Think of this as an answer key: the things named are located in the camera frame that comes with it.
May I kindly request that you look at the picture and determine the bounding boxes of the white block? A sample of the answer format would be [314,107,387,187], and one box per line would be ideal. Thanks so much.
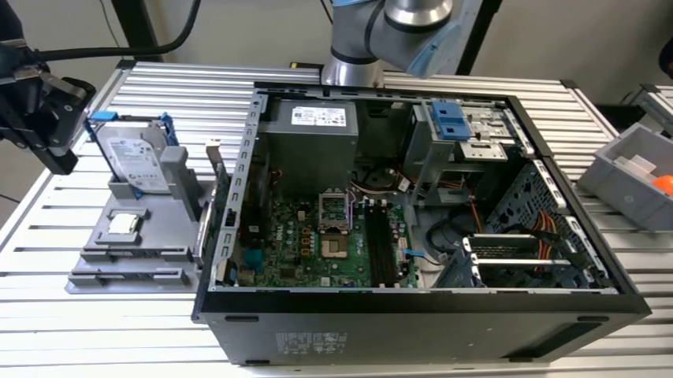
[613,154,658,174]

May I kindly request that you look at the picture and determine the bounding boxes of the grey plastic bin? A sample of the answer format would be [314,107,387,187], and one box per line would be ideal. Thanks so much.
[577,121,673,234]

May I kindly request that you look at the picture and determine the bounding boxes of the black frame post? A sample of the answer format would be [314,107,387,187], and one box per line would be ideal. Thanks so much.
[108,0,166,63]

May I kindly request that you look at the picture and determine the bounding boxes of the metal disk bay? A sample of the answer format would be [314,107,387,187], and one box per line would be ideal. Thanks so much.
[435,232,616,291]

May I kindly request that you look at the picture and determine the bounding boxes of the green motherboard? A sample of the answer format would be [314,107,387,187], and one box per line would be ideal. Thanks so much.
[230,196,422,288]

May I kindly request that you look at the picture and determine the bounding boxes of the grey metal drive cage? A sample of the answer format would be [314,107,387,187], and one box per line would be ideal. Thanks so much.
[403,100,509,200]

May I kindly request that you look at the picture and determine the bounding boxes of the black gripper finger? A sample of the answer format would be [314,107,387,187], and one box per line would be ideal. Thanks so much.
[0,128,53,174]
[41,76,97,176]

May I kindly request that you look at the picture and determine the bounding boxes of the orange drive wires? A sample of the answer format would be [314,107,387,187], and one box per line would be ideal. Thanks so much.
[441,176,483,235]

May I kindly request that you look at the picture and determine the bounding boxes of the black RAM slot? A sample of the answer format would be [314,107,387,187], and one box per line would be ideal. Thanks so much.
[378,199,394,287]
[371,199,385,287]
[364,199,378,287]
[386,199,401,287]

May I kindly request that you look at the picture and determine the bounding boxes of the black PC case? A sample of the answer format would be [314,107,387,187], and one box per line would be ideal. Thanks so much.
[190,80,653,365]

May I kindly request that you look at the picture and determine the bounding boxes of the CPU socket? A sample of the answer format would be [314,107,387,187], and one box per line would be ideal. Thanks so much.
[320,235,348,259]

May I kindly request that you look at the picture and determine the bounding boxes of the orange yellow red wires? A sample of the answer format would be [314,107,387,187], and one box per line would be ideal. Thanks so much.
[533,210,559,275]

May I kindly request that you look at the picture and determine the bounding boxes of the hard disk in blue carrier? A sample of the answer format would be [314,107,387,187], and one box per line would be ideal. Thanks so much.
[81,111,178,198]

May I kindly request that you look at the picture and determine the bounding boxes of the black rounded object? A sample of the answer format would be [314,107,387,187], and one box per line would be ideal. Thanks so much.
[656,37,673,78]

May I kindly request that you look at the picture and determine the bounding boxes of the blue drive latch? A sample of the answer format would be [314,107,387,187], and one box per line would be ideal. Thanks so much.
[429,101,473,142]

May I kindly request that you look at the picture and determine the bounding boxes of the aluminium side table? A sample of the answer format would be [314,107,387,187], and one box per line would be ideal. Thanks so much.
[625,83,673,137]

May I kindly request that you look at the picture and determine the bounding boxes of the RAM stick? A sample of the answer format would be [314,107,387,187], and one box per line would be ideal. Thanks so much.
[93,272,164,281]
[107,249,166,258]

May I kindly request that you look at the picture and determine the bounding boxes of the thick black cable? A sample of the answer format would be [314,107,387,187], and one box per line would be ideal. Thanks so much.
[31,0,204,63]

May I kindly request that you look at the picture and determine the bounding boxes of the silver CPU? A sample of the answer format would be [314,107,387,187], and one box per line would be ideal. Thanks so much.
[107,213,143,234]

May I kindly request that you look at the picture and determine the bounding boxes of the metal socket cover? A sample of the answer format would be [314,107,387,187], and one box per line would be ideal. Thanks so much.
[318,188,352,233]

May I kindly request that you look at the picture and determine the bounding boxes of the grey parts rack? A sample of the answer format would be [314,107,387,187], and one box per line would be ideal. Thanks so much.
[63,147,211,295]

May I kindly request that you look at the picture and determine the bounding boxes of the orange ball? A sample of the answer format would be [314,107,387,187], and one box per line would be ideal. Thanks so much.
[649,175,673,197]

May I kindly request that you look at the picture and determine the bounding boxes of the grey power supply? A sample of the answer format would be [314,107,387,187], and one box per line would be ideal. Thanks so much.
[260,98,362,198]

